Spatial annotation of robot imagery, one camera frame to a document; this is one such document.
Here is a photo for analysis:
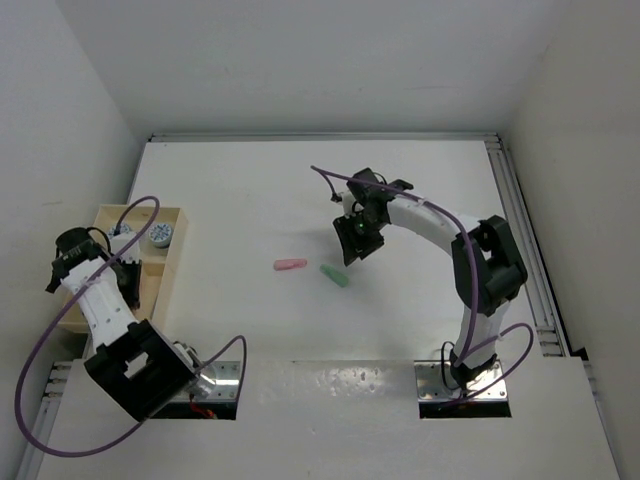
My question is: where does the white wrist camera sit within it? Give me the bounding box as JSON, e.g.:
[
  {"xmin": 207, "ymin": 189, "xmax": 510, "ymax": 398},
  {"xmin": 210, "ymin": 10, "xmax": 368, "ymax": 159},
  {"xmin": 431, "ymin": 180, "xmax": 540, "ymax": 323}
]
[
  {"xmin": 110, "ymin": 231, "xmax": 141, "ymax": 264},
  {"xmin": 331, "ymin": 191, "xmax": 358, "ymax": 215}
]

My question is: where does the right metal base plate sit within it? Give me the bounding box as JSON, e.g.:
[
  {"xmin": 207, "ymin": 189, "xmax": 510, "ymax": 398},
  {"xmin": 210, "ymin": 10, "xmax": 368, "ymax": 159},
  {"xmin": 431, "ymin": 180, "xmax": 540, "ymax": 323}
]
[{"xmin": 414, "ymin": 360, "xmax": 508, "ymax": 403}]

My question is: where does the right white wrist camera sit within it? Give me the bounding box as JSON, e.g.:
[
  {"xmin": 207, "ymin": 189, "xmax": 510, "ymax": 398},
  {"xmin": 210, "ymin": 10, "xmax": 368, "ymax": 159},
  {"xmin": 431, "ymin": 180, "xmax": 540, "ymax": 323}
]
[{"xmin": 331, "ymin": 191, "xmax": 358, "ymax": 215}]

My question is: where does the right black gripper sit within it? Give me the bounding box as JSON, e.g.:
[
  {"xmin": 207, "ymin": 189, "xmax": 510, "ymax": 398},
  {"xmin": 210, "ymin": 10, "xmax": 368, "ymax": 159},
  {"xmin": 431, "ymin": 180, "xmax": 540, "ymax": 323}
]
[{"xmin": 335, "ymin": 209, "xmax": 386, "ymax": 265}]

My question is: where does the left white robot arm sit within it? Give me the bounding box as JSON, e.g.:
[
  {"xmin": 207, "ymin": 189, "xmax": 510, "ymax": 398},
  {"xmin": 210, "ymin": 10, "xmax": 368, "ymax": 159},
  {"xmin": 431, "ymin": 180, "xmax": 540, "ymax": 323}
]
[{"xmin": 46, "ymin": 227, "xmax": 197, "ymax": 421}]

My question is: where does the aluminium frame rail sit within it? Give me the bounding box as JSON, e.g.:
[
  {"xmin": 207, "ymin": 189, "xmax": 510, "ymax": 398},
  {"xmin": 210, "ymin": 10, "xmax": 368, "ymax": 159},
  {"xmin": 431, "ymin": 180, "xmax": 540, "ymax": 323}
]
[{"xmin": 133, "ymin": 131, "xmax": 571, "ymax": 357}]

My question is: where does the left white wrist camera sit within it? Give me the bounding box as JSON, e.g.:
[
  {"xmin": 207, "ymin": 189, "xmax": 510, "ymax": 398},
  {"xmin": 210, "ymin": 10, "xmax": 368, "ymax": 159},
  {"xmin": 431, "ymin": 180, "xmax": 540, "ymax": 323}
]
[{"xmin": 110, "ymin": 231, "xmax": 141, "ymax": 264}]

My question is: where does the blue lidded jar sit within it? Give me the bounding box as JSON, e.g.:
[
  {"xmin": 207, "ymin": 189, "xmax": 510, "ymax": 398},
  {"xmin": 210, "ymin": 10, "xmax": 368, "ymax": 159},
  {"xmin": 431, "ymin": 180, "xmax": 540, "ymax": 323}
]
[
  {"xmin": 107, "ymin": 223, "xmax": 133, "ymax": 239},
  {"xmin": 148, "ymin": 222, "xmax": 174, "ymax": 249}
]

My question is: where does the wooden divided tray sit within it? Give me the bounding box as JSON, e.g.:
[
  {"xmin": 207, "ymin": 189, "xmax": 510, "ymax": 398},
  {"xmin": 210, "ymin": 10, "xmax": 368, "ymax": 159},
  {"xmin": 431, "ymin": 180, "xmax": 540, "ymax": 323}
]
[{"xmin": 58, "ymin": 205, "xmax": 188, "ymax": 334}]

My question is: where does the metal base plate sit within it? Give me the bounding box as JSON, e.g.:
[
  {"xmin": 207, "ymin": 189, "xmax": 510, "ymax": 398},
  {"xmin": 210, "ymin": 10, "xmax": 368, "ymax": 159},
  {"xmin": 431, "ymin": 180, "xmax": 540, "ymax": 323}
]
[
  {"xmin": 414, "ymin": 360, "xmax": 508, "ymax": 403},
  {"xmin": 189, "ymin": 361, "xmax": 241, "ymax": 402}
]

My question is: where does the pastel pink correction tape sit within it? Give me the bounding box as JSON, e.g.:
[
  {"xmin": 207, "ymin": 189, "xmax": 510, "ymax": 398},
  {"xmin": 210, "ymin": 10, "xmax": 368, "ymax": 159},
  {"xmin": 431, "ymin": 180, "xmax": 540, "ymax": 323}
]
[{"xmin": 273, "ymin": 258, "xmax": 308, "ymax": 271}]

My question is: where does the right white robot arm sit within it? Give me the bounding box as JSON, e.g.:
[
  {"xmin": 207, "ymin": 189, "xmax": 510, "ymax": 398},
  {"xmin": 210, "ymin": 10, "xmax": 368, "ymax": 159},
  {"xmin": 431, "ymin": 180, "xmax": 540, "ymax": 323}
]
[{"xmin": 331, "ymin": 168, "xmax": 528, "ymax": 388}]

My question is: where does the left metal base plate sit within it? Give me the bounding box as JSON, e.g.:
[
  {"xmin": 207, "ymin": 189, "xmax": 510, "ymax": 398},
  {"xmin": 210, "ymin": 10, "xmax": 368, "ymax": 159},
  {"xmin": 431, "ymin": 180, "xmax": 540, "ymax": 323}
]
[{"xmin": 189, "ymin": 361, "xmax": 241, "ymax": 402}]

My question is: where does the pastel green correction tape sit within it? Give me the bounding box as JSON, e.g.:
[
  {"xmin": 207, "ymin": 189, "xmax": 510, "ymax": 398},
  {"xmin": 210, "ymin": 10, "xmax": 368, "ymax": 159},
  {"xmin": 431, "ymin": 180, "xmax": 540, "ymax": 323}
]
[{"xmin": 319, "ymin": 264, "xmax": 349, "ymax": 288}]

